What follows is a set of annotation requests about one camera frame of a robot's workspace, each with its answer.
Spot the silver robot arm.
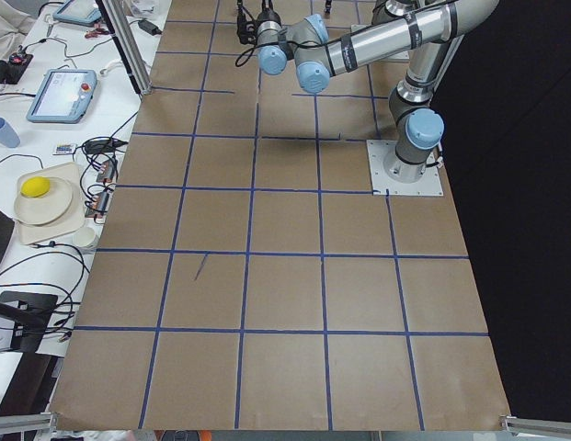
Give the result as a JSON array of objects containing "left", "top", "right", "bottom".
[
  {"left": 252, "top": 0, "right": 497, "bottom": 184},
  {"left": 371, "top": 0, "right": 411, "bottom": 23}
]

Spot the white paper cup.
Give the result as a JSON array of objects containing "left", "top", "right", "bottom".
[{"left": 72, "top": 227, "right": 99, "bottom": 253}]

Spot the beige rectangular tray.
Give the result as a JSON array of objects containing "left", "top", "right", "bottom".
[{"left": 16, "top": 163, "right": 85, "bottom": 245}]

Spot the black power adapter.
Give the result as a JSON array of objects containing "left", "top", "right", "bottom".
[{"left": 138, "top": 18, "right": 162, "bottom": 36}]

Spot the beige round plate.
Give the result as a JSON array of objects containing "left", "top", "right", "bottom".
[{"left": 14, "top": 177, "right": 73, "bottom": 225}]

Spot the yellow lemon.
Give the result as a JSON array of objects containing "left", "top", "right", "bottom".
[{"left": 20, "top": 176, "right": 51, "bottom": 198}]

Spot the blue teach pendant near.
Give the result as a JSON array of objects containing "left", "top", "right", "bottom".
[{"left": 27, "top": 69, "right": 97, "bottom": 124}]

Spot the blue teach pendant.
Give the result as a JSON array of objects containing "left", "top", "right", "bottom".
[
  {"left": 27, "top": 69, "right": 97, "bottom": 124},
  {"left": 52, "top": 0, "right": 101, "bottom": 27}
]

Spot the blue teach pendant far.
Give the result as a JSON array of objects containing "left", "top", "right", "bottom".
[{"left": 52, "top": 0, "right": 101, "bottom": 27}]

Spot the light blue plastic cup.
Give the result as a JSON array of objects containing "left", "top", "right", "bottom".
[{"left": 0, "top": 118, "right": 20, "bottom": 148}]

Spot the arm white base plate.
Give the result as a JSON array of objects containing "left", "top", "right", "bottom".
[{"left": 366, "top": 140, "right": 443, "bottom": 197}]

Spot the black braided cable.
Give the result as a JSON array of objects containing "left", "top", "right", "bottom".
[{"left": 234, "top": 39, "right": 263, "bottom": 69}]

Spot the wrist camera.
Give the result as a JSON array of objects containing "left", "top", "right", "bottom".
[{"left": 237, "top": 14, "right": 257, "bottom": 45}]

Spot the aluminium frame post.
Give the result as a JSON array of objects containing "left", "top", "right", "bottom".
[{"left": 96, "top": 0, "right": 152, "bottom": 96}]

